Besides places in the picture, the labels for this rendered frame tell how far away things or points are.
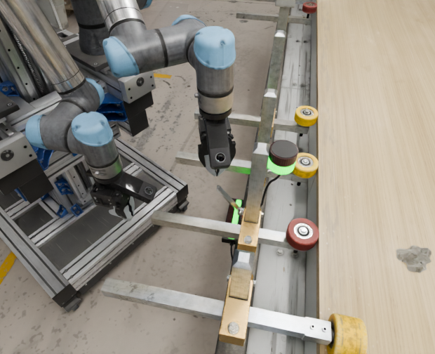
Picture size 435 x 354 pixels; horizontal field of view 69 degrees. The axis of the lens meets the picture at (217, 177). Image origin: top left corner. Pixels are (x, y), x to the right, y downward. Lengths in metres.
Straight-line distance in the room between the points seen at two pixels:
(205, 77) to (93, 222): 1.29
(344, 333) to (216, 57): 0.55
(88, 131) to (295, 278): 0.76
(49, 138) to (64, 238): 1.06
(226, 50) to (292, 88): 1.27
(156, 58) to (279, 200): 0.78
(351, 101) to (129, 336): 1.40
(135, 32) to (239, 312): 0.57
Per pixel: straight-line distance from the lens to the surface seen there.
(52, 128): 0.78
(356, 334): 0.69
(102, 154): 0.75
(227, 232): 0.87
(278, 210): 1.23
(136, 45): 0.66
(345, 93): 1.35
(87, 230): 1.77
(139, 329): 1.71
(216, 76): 0.62
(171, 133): 2.48
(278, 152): 0.68
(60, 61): 0.83
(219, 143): 0.69
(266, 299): 1.06
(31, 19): 0.81
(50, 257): 1.76
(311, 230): 0.86
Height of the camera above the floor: 1.61
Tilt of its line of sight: 49 degrees down
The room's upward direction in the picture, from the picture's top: straight up
